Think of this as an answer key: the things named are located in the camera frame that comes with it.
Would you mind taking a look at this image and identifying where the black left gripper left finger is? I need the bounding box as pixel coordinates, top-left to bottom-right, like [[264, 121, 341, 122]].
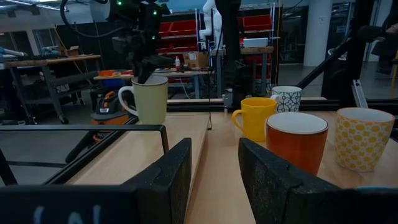
[[124, 138, 193, 224]]

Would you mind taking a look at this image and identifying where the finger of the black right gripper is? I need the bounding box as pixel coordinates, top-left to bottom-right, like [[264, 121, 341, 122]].
[[137, 60, 156, 85], [149, 55, 175, 68]]

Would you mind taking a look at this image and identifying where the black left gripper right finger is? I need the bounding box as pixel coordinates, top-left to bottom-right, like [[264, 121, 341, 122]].
[[238, 138, 304, 224]]

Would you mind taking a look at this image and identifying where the pale green mug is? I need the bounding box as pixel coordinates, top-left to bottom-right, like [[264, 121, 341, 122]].
[[118, 75, 169, 125]]

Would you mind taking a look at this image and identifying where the orange-brown mug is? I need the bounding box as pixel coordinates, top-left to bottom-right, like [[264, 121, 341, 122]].
[[265, 112, 329, 177]]

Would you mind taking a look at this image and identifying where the plain yellow mug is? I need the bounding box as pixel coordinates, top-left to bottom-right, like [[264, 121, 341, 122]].
[[231, 97, 277, 142]]

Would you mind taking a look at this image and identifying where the white mug with blue pattern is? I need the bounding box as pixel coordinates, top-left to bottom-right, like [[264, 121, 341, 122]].
[[269, 86, 303, 113]]

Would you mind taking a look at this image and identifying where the white mug with yellow dots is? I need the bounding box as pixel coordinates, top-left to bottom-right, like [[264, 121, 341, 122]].
[[334, 107, 396, 173]]

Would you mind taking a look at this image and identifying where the blue storage bin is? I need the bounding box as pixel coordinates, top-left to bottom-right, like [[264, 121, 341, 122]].
[[102, 77, 126, 88]]

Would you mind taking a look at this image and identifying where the labelled cardboard box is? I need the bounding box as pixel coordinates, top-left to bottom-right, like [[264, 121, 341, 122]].
[[183, 51, 210, 69]]

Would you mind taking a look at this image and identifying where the rack with red bins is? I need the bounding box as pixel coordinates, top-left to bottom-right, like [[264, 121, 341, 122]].
[[238, 2, 277, 91], [156, 8, 200, 85]]

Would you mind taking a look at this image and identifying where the orange and black shop vacuum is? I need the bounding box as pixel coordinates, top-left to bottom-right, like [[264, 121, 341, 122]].
[[65, 90, 135, 164]]

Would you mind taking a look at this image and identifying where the small open cardboard box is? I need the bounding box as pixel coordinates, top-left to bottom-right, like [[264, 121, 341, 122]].
[[58, 45, 80, 58]]

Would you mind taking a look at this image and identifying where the white box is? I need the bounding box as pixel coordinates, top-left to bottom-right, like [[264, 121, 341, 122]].
[[242, 37, 269, 49]]

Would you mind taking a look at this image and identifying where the wooden-top workbench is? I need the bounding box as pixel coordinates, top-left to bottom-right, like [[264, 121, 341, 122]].
[[0, 54, 102, 125]]

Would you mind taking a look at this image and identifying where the silver aluminium extrusion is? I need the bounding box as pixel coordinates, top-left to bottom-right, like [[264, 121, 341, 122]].
[[351, 80, 369, 108]]

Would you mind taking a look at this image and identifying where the white pillar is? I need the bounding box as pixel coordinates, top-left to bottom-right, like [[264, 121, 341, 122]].
[[303, 0, 334, 67]]

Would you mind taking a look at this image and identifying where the person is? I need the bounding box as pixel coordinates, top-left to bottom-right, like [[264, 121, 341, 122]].
[[357, 12, 398, 75]]

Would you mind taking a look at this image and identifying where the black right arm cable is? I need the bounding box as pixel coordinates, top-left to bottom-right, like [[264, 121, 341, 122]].
[[60, 0, 125, 39]]

